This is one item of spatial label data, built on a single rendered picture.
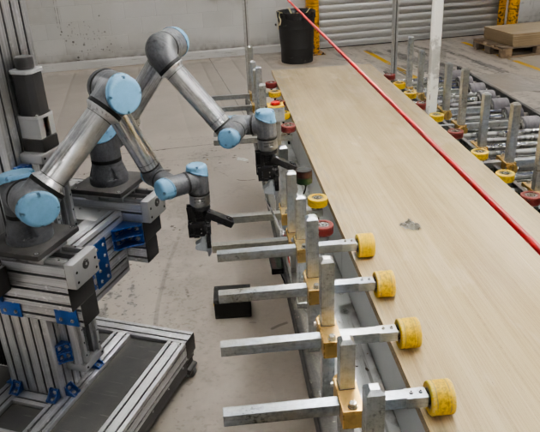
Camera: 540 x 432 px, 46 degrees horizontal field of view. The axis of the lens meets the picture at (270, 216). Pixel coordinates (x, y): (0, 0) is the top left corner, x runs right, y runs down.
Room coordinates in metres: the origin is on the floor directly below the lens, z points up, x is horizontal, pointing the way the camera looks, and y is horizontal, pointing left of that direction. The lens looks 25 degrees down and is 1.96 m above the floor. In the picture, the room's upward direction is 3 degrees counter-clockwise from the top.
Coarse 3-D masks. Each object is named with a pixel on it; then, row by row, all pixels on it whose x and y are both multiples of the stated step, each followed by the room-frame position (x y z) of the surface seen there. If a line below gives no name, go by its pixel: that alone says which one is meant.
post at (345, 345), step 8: (344, 336) 1.16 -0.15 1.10; (344, 344) 1.14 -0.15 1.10; (352, 344) 1.14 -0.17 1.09; (344, 352) 1.14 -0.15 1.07; (352, 352) 1.14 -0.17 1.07; (344, 360) 1.14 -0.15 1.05; (352, 360) 1.14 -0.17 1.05; (344, 368) 1.14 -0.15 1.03; (352, 368) 1.14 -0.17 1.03; (344, 376) 1.14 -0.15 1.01; (352, 376) 1.14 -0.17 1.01; (344, 384) 1.14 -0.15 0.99; (352, 384) 1.14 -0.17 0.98
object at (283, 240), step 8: (240, 240) 2.12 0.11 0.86; (248, 240) 2.11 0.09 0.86; (256, 240) 2.11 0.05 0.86; (264, 240) 2.11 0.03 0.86; (272, 240) 2.10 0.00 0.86; (280, 240) 2.10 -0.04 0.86; (320, 240) 2.11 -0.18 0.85; (328, 240) 2.11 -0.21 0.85; (216, 248) 2.08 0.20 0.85; (224, 248) 2.08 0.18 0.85; (232, 248) 2.09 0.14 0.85; (240, 248) 2.09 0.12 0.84
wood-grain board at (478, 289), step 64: (320, 128) 3.31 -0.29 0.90; (384, 128) 3.25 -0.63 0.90; (384, 192) 2.40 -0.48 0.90; (448, 192) 2.37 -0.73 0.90; (512, 192) 2.34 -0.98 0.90; (384, 256) 1.87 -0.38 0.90; (448, 256) 1.85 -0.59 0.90; (512, 256) 1.83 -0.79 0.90; (384, 320) 1.50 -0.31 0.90; (448, 320) 1.49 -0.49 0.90; (512, 320) 1.47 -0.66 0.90; (512, 384) 1.21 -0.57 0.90
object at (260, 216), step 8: (312, 208) 2.37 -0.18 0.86; (320, 208) 2.37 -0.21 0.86; (232, 216) 2.34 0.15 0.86; (240, 216) 2.34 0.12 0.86; (248, 216) 2.34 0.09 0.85; (256, 216) 2.34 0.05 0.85; (264, 216) 2.34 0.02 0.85; (272, 216) 2.35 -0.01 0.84; (280, 216) 2.35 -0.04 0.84; (320, 216) 2.36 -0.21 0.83
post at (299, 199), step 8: (296, 200) 1.89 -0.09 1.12; (304, 200) 1.89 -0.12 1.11; (296, 208) 1.89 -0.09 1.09; (304, 208) 1.89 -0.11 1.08; (296, 216) 1.89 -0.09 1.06; (304, 216) 1.89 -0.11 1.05; (296, 224) 1.89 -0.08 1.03; (304, 224) 1.89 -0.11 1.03; (296, 232) 1.90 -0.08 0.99; (304, 232) 1.89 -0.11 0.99; (304, 264) 1.89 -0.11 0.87
